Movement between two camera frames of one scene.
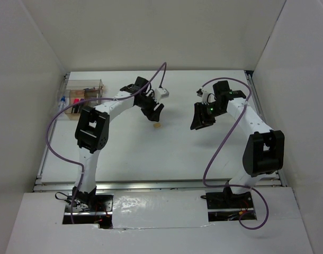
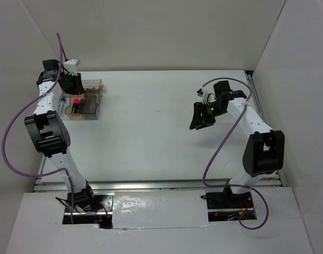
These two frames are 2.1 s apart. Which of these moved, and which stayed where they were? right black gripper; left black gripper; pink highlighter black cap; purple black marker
Moved: left black gripper
Stayed: pink highlighter black cap; right black gripper; purple black marker
